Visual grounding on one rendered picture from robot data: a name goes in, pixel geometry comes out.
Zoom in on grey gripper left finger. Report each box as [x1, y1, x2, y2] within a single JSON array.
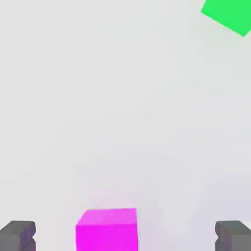
[[0, 220, 37, 251]]

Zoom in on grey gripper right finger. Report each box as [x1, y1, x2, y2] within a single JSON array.
[[215, 220, 251, 251]]

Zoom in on small magenta cube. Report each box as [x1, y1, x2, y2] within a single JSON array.
[[75, 207, 139, 251]]

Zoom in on small green cube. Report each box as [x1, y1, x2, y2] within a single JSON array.
[[200, 0, 251, 38]]

